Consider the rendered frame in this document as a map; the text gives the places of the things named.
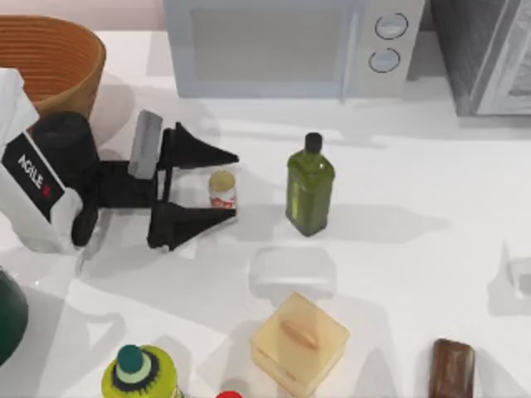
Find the pale grey rounded box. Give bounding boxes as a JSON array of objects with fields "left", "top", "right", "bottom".
[{"left": 127, "top": 109, "right": 164, "bottom": 182}]

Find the red and white can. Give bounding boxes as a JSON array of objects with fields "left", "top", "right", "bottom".
[{"left": 207, "top": 170, "right": 238, "bottom": 210}]

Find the green bottle with black cap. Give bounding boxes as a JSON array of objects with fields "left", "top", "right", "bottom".
[{"left": 285, "top": 132, "right": 335, "bottom": 239}]

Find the microwave door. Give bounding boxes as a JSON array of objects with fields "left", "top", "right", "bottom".
[{"left": 162, "top": 0, "right": 358, "bottom": 104}]

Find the orange wicker basket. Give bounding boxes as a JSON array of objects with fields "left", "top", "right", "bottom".
[{"left": 0, "top": 15, "right": 107, "bottom": 126}]

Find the yellow-green bottle with green cap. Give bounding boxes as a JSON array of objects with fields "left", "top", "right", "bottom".
[{"left": 100, "top": 343, "right": 180, "bottom": 398}]

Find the dark green round object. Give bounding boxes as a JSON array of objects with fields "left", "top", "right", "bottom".
[{"left": 0, "top": 269, "right": 30, "bottom": 366}]

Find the pale yellow box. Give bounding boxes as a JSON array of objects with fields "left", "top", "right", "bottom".
[{"left": 249, "top": 290, "right": 351, "bottom": 396}]

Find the pale microwave oven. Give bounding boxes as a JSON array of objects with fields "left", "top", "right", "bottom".
[{"left": 162, "top": 0, "right": 425, "bottom": 105}]

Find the round microwave knob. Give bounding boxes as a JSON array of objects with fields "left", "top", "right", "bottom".
[
  {"left": 374, "top": 12, "right": 410, "bottom": 41},
  {"left": 368, "top": 46, "right": 402, "bottom": 75}
]

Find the brown rectangular block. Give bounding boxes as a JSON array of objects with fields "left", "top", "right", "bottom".
[{"left": 428, "top": 337, "right": 476, "bottom": 398}]

